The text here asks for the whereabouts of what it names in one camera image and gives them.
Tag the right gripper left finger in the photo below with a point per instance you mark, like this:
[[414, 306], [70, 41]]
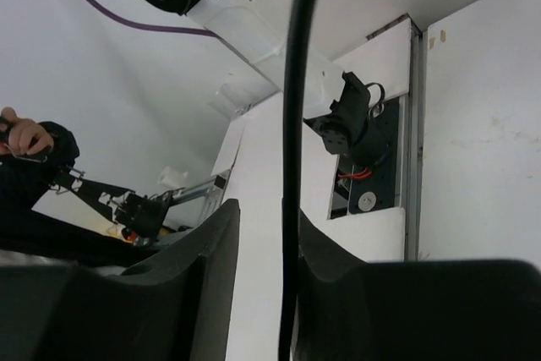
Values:
[[175, 305]]

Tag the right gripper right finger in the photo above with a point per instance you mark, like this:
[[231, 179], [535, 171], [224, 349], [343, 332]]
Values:
[[350, 309]]

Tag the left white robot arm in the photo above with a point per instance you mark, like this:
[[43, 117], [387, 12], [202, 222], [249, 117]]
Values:
[[336, 103]]

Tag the operator hand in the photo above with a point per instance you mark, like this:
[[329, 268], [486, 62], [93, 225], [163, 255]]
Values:
[[26, 136]]

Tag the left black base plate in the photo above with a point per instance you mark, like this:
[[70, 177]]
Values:
[[366, 181]]

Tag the aluminium rail left side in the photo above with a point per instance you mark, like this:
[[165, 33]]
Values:
[[415, 138]]

